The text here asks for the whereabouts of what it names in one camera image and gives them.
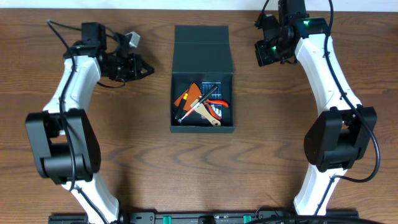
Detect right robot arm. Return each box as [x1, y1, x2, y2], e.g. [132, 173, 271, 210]
[254, 0, 381, 216]

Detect red black cutting pliers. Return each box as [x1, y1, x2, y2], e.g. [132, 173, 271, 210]
[204, 99, 229, 120]

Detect right black cable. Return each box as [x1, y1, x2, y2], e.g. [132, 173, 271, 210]
[254, 0, 381, 215]

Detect dark green box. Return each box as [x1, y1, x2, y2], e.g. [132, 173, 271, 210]
[170, 25, 235, 134]

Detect orange scraper wooden handle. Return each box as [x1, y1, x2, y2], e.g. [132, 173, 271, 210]
[174, 83, 229, 127]

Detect blue precision screwdriver set case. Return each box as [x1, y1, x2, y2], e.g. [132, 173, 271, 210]
[200, 82, 223, 118]

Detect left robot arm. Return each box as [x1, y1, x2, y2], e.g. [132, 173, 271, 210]
[25, 22, 154, 223]

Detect black yellow screwdriver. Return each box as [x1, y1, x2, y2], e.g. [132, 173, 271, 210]
[174, 83, 193, 123]

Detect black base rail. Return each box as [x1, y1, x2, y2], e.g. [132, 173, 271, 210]
[48, 208, 373, 224]

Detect small claw hammer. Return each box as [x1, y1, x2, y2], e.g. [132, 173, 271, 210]
[180, 83, 218, 126]

